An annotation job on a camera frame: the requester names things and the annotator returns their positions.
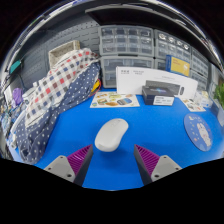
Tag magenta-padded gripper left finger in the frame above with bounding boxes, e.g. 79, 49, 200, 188
43, 143, 95, 187

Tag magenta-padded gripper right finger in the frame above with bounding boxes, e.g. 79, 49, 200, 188
133, 144, 183, 186

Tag white computer mouse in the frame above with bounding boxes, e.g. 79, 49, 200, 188
94, 118, 130, 153

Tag navy polka dot cloth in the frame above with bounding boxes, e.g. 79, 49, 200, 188
14, 61, 102, 165

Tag small black product box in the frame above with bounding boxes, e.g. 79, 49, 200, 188
141, 84, 176, 107

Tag white and blue tissue box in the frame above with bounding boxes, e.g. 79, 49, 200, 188
194, 90, 212, 108

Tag small purple item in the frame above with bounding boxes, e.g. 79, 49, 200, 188
13, 87, 24, 105

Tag red blue checkered cloth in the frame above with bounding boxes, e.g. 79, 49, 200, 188
24, 48, 101, 129

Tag food sticker sheet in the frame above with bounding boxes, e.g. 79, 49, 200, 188
89, 91, 141, 109

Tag small yellow item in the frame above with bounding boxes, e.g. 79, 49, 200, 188
91, 79, 101, 95

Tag green leafy plant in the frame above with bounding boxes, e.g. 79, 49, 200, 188
213, 82, 224, 109

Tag long white keyboard box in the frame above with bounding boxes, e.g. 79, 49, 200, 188
115, 65, 199, 100

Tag yellow and blue box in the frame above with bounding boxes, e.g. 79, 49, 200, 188
165, 54, 191, 78

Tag teal item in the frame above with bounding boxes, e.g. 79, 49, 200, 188
9, 59, 23, 75

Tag white wicker basket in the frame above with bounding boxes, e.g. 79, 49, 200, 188
48, 40, 81, 69

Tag dark wall shelf unit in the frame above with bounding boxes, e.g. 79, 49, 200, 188
84, 4, 216, 63

